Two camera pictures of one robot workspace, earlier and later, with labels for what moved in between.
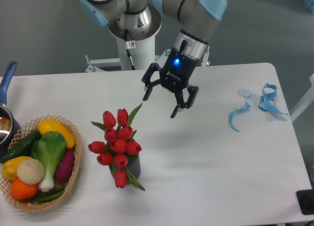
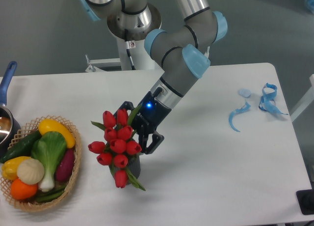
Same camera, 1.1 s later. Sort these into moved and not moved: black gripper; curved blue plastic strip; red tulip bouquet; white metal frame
Moved: black gripper
Not moved: white metal frame; curved blue plastic strip; red tulip bouquet
